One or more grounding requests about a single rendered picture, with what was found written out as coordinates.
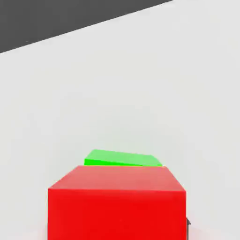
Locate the small green cube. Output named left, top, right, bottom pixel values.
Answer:
left=83, top=149, right=163, bottom=167

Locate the small red cube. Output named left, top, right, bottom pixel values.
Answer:
left=47, top=165, right=187, bottom=240

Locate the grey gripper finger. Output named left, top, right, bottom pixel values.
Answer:
left=186, top=217, right=192, bottom=240

